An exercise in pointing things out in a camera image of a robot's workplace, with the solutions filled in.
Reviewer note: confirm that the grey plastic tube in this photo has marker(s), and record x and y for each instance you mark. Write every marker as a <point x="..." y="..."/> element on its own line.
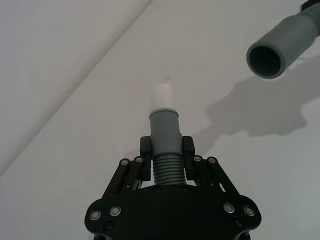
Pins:
<point x="282" y="42"/>

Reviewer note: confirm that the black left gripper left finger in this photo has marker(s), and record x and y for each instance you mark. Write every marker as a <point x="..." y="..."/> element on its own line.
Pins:
<point x="145" y="150"/>

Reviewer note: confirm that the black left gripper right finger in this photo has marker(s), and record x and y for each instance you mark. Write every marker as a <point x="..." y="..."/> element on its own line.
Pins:
<point x="188" y="150"/>

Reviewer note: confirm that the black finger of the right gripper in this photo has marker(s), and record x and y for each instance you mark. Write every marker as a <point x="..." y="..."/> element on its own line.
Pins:
<point x="305" y="4"/>

